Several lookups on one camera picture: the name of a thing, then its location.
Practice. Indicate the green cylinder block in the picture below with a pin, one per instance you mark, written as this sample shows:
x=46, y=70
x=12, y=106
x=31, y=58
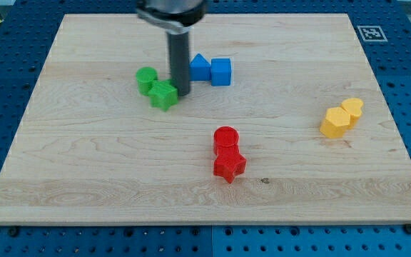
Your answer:
x=145, y=77

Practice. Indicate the red star block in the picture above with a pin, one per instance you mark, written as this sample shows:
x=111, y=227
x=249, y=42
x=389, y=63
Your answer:
x=229, y=163

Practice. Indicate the yellow heart block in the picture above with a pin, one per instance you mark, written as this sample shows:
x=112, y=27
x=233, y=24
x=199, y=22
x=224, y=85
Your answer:
x=353, y=106

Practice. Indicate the white fiducial marker tag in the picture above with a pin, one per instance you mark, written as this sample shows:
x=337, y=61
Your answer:
x=372, y=33

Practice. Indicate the red cylinder block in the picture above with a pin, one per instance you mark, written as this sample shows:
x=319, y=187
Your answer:
x=225, y=138

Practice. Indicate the blue triangle block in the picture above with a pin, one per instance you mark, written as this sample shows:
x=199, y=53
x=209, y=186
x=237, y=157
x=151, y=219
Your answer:
x=199, y=69

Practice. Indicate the blue cube block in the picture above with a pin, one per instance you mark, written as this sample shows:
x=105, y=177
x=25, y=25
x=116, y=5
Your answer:
x=220, y=71

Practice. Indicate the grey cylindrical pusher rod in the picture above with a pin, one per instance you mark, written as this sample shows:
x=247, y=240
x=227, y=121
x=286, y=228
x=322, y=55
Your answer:
x=179, y=61

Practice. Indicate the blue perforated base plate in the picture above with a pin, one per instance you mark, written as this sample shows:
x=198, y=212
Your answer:
x=26, y=36

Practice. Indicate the yellow hexagon block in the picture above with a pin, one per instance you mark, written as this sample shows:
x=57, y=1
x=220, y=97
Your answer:
x=335, y=122

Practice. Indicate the green star block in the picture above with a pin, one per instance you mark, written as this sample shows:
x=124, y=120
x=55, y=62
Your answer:
x=163, y=95

